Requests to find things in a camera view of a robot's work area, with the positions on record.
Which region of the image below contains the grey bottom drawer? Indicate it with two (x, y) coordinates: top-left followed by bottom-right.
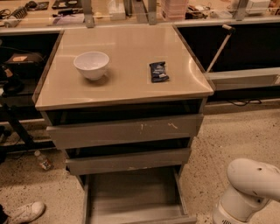
(82, 167), (197, 224)

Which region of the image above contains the grey drawer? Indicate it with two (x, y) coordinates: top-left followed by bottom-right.
(66, 148), (191, 175)
(46, 114), (203, 150)
(82, 167), (197, 224)

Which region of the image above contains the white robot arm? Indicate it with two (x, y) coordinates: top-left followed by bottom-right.
(213, 158), (280, 224)

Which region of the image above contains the grey drawer cabinet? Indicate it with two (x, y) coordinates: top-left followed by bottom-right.
(31, 24), (215, 224)

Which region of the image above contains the grey top drawer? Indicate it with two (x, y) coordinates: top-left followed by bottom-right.
(46, 114), (203, 150)

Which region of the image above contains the grey middle drawer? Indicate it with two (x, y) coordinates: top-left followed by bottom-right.
(66, 148), (191, 175)

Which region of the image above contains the dark blue snack packet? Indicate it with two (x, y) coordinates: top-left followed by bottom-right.
(150, 61), (169, 83)

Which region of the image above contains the white ceramic bowl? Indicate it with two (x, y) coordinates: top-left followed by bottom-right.
(73, 52), (109, 81)

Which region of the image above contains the plastic water bottle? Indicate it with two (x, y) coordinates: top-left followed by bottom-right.
(34, 150), (53, 171)

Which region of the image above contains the pink plastic container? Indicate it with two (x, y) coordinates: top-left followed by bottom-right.
(161, 0), (188, 21)

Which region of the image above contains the black bag with label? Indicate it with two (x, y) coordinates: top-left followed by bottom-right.
(4, 52), (45, 73)

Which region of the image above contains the white box on bench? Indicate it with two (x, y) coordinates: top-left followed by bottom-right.
(246, 0), (270, 15)

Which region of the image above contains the white sneaker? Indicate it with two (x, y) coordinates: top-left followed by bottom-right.
(0, 201), (46, 224)

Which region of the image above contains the black cable on floor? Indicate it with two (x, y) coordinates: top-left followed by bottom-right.
(227, 99), (263, 107)

